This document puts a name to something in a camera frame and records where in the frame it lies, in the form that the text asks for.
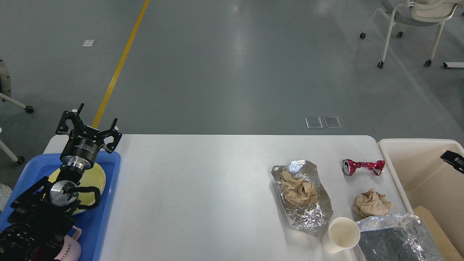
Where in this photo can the floor outlet plate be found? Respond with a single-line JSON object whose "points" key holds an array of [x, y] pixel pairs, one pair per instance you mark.
{"points": [[313, 123], [332, 122]]}

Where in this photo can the pink mug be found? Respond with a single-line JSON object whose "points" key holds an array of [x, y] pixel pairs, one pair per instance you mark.
{"points": [[68, 250]]}

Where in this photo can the left floor outlet plate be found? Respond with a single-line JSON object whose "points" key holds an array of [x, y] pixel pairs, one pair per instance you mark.
{"points": [[313, 123]]}

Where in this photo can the white bar on floor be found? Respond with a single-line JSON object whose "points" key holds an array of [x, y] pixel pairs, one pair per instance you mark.
{"points": [[453, 65]]}

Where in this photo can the beige plastic bin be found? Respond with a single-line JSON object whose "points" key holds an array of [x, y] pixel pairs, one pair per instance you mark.
{"points": [[424, 179]]}

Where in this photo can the clear plastic wrap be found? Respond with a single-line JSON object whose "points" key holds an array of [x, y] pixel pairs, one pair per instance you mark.
{"points": [[396, 237]]}

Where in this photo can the crushed red can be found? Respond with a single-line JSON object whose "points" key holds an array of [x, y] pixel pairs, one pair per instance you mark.
{"points": [[349, 166]]}

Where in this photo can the brown paper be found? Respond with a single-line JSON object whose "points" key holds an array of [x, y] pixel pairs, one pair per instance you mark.
{"points": [[298, 192], [371, 203]]}

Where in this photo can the aluminium foil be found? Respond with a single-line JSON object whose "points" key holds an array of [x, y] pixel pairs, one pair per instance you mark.
{"points": [[314, 218]]}

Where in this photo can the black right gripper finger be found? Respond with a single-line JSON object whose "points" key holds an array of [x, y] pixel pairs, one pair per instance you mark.
{"points": [[454, 159]]}

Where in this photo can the white office chair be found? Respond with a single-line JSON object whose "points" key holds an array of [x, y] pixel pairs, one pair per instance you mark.
{"points": [[416, 14]]}

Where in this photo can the brown paper bag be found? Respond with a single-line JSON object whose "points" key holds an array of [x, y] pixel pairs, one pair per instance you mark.
{"points": [[446, 248]]}

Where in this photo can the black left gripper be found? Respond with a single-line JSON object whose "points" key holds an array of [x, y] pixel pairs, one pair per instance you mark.
{"points": [[84, 142]]}

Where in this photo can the right floor outlet plate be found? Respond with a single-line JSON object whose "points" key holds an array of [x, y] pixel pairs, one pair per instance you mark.
{"points": [[332, 122]]}

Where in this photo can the white paper cup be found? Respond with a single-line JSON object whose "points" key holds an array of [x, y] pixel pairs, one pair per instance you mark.
{"points": [[343, 233]]}

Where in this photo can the blue plastic tray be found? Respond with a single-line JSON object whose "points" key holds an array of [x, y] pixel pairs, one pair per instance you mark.
{"points": [[92, 222]]}

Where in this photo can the left background chair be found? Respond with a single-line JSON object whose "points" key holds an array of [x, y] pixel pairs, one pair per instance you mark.
{"points": [[6, 96]]}

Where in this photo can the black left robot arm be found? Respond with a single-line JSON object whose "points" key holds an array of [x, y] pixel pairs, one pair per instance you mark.
{"points": [[43, 214]]}

